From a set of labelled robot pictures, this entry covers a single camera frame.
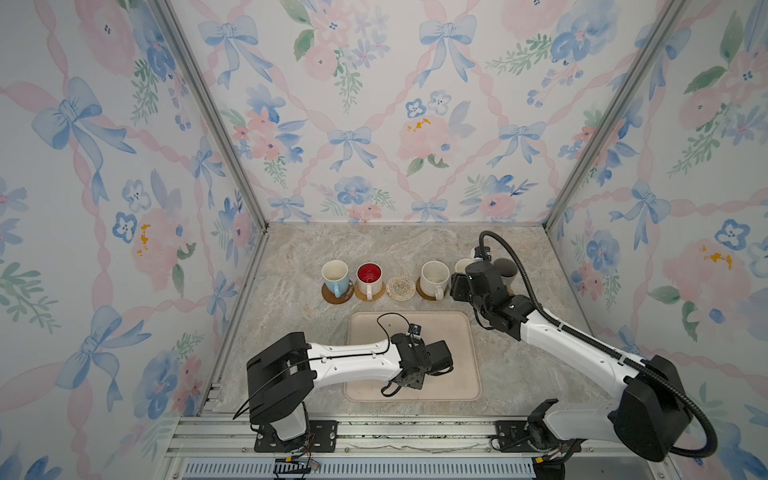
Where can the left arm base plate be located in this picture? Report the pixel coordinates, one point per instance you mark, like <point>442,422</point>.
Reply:
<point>321,437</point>

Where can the brown wooden round coaster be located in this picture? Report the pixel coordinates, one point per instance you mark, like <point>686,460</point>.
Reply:
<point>423,295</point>

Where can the right corner aluminium post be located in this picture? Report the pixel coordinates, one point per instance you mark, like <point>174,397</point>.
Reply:
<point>659,34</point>

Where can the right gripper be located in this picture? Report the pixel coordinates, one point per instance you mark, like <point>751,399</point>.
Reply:
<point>458,283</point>

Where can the dark brown round coaster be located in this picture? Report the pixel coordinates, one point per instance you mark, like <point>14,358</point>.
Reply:
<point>330,297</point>

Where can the white speckled mug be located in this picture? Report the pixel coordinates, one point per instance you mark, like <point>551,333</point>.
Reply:
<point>434,279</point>

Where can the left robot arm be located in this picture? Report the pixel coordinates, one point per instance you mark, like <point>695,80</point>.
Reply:
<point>282,376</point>

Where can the grey mug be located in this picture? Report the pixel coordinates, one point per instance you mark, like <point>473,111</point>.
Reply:
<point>508,271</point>

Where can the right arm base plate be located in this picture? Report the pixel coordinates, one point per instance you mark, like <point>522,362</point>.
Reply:
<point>521,436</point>

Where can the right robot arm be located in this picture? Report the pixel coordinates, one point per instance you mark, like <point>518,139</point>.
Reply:
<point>644,412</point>

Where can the corner aluminium post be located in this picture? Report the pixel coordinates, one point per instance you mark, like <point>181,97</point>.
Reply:
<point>179,45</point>
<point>659,34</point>

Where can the beige tray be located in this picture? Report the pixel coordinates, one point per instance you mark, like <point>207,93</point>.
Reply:
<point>462,384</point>

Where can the woven rattan coaster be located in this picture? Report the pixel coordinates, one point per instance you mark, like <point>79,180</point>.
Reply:
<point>365,292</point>

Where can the aluminium rail frame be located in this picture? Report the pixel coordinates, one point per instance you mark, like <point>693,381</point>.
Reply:
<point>388,447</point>

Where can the blue mug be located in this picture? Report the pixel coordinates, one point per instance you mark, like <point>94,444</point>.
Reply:
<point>336,276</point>

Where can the cream white mug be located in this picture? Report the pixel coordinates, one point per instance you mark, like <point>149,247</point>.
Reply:
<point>462,264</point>

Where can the multicolour woven coaster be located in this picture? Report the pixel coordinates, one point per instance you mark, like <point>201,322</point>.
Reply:
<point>400,288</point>

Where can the left corner aluminium post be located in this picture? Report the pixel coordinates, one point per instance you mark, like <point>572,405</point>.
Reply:
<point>179,45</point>

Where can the red inside mug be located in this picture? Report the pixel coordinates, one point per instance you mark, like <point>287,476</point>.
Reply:
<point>370,274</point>

